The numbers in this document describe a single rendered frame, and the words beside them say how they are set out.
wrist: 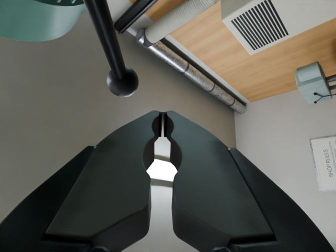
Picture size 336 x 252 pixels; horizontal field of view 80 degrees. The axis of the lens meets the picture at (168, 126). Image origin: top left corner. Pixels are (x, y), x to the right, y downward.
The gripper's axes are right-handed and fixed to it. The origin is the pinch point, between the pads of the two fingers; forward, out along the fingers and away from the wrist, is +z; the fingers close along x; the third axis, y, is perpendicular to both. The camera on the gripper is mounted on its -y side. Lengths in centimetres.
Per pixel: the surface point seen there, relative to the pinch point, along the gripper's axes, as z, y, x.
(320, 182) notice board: 151, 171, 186
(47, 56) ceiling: 139, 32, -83
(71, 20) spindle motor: 18.1, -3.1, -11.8
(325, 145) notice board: 180, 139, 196
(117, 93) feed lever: 9.6, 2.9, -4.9
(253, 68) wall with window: 236, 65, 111
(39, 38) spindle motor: 17.0, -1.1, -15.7
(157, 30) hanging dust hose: 190, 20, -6
